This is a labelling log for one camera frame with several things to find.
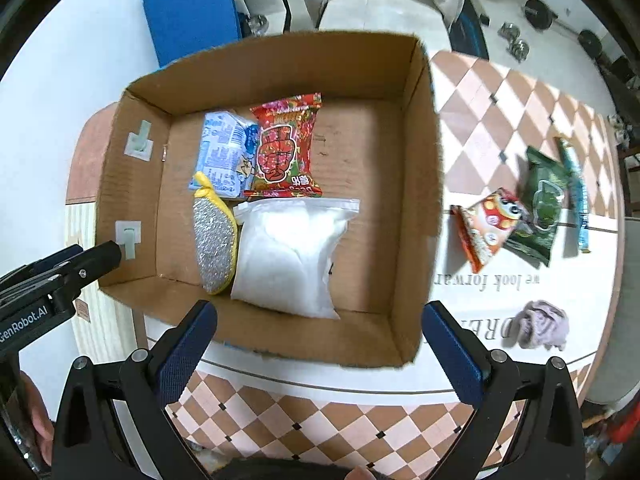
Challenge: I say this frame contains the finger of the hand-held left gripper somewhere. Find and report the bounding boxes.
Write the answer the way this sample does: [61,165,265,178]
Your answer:
[0,244,84,288]
[45,240,123,318]

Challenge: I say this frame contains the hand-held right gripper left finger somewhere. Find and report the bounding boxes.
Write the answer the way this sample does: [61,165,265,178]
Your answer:
[50,300,218,480]

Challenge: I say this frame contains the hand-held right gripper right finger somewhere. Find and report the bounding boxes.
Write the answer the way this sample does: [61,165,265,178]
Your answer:
[422,300,586,480]

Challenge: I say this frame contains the brown cardboard box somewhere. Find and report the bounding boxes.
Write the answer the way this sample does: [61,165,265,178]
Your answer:
[95,30,446,368]

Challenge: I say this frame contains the person's left hand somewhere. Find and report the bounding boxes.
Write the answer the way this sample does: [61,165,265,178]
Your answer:
[19,370,55,467]

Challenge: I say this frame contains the crumpled purple cloth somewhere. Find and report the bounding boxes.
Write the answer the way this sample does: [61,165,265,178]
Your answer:
[515,300,571,352]

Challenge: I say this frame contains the yellow and silver scrub sponge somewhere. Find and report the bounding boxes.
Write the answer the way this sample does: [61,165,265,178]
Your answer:
[192,171,239,295]

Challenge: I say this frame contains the orange snack packet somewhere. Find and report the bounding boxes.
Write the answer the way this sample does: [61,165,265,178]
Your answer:
[451,187,532,268]

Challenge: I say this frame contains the white powder zip bag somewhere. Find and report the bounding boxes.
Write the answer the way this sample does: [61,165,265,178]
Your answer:
[231,197,361,320]

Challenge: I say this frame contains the blue and white packet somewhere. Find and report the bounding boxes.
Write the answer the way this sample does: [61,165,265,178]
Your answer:
[192,111,261,198]

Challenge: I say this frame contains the dark green snack packet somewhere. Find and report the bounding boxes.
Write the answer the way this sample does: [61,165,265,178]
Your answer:
[502,146,573,267]

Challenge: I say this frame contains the slim blue snack packet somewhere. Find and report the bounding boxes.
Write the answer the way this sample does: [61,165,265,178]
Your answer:
[555,136,592,253]

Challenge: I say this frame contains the red snack packet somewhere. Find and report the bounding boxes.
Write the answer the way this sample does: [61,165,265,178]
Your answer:
[248,92,323,198]

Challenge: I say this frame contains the checkered tablecloth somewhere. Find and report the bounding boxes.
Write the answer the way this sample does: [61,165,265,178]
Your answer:
[65,50,626,480]

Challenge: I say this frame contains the blue flat box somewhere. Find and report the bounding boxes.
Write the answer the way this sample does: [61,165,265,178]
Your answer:
[141,0,244,68]

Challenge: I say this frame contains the black dumbbell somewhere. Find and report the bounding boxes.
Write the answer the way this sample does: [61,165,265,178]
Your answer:
[522,0,608,58]

